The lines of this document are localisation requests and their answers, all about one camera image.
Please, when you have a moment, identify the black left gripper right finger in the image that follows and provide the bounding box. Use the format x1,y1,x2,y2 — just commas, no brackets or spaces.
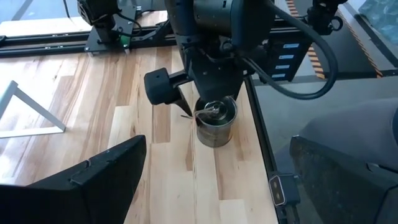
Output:
288,135,398,224

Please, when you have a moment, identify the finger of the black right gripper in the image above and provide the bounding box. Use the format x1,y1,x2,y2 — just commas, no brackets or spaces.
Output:
144,67,194,118

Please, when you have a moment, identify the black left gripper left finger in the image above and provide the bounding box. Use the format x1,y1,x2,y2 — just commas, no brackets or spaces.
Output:
0,134,147,224

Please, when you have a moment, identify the black box with blue labels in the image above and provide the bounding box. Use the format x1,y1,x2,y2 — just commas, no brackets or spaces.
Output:
266,30,313,82

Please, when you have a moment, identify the white perforated metal shelf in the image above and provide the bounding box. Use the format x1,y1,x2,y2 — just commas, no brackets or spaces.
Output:
0,80,67,139

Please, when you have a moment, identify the black table-level camera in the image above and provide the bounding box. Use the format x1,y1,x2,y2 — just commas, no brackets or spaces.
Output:
268,173,302,207

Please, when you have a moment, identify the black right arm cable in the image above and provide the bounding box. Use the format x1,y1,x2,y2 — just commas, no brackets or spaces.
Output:
241,0,339,101

